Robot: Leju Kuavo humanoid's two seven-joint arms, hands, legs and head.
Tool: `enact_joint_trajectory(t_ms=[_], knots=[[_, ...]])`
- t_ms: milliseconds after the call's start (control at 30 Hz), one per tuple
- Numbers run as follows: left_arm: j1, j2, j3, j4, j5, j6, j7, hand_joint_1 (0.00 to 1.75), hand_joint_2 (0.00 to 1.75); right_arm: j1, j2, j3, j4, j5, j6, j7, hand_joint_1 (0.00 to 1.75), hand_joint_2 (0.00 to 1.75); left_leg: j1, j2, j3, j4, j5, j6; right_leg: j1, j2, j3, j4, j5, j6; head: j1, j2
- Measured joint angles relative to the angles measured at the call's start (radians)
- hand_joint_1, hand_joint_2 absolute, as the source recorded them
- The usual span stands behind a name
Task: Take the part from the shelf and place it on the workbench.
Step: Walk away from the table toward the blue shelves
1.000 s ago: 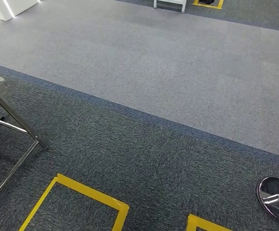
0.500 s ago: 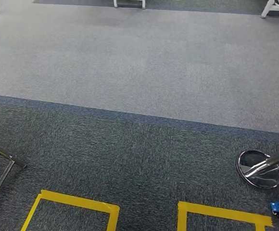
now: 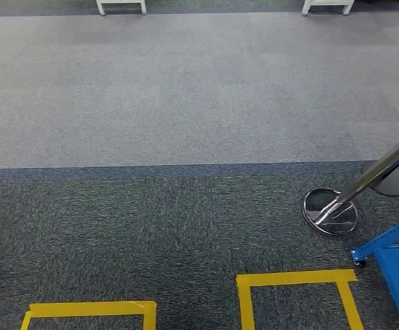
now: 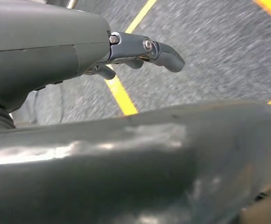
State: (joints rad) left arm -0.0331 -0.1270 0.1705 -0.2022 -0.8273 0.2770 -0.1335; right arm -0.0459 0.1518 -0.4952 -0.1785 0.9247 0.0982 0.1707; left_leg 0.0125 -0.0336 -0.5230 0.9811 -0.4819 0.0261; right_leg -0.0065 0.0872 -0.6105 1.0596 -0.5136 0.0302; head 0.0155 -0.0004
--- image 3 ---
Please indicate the chrome stanchion post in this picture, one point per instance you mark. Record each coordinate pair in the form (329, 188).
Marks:
(330, 214)

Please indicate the yellow floor tape square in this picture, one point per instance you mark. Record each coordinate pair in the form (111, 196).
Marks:
(347, 291)

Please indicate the white furniture legs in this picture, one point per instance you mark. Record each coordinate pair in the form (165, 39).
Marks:
(306, 7)
(100, 7)

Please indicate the black stanchion post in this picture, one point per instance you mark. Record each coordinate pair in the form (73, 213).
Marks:
(390, 184)

